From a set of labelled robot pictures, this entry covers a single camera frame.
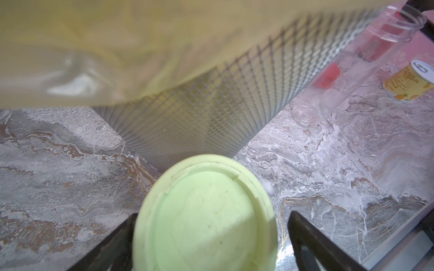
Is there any yellow plastic bin liner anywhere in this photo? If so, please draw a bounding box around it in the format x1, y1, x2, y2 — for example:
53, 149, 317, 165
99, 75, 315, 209
1, 1, 387, 109

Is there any jar with green lid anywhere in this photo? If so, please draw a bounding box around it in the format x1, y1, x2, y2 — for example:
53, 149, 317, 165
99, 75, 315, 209
132, 155, 278, 271

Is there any tall clear jar white lid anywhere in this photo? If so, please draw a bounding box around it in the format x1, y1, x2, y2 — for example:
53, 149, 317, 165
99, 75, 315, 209
292, 1, 434, 127

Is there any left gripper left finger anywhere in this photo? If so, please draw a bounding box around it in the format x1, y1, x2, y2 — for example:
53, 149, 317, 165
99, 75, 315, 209
68, 213, 138, 271

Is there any mesh trash bin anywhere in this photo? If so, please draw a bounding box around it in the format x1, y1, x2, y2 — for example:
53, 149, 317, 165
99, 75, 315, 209
95, 8, 380, 171

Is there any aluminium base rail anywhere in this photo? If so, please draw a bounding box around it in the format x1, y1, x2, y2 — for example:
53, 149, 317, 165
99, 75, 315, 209
362, 201, 434, 271

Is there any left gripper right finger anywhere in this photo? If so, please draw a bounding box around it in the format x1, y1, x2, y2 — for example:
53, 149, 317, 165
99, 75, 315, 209
288, 211, 365, 271

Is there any red soda can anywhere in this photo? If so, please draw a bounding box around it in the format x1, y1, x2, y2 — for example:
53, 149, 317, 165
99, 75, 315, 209
358, 12, 404, 62

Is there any red jar lid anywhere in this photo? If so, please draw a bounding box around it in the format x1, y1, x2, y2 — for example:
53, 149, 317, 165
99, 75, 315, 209
313, 62, 341, 89

